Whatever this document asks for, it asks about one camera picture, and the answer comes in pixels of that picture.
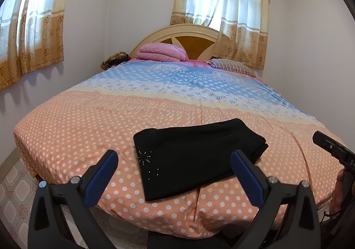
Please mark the person's right hand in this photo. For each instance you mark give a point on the person's right hand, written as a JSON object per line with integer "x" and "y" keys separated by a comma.
{"x": 337, "y": 190}

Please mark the pink folded blanket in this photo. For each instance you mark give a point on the pink folded blanket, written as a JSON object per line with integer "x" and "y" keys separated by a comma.
{"x": 160, "y": 51}

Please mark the bed with polka-dot sheet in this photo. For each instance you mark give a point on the bed with polka-dot sheet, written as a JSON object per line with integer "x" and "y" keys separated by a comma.
{"x": 111, "y": 115}

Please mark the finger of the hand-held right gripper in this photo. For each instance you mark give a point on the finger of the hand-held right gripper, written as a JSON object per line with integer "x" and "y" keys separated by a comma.
{"x": 327, "y": 143}

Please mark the black pants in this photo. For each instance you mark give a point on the black pants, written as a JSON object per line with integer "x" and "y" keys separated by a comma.
{"x": 194, "y": 151}

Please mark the wooden bed headboard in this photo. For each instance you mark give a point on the wooden bed headboard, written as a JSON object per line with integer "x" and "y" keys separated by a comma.
{"x": 194, "y": 43}

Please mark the beige floral window curtain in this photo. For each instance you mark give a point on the beige floral window curtain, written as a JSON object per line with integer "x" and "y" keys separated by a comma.
{"x": 222, "y": 4}
{"x": 30, "y": 21}

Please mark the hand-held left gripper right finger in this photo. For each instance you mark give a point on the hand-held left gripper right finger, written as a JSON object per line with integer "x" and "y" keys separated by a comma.
{"x": 248, "y": 179}

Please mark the brown patterned cloth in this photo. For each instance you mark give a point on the brown patterned cloth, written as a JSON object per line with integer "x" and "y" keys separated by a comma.
{"x": 115, "y": 60}

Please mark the striped pillow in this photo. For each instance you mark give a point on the striped pillow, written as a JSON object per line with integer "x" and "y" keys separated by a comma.
{"x": 233, "y": 67}

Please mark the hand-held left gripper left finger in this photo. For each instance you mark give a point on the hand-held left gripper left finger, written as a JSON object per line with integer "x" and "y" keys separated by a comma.
{"x": 101, "y": 176}

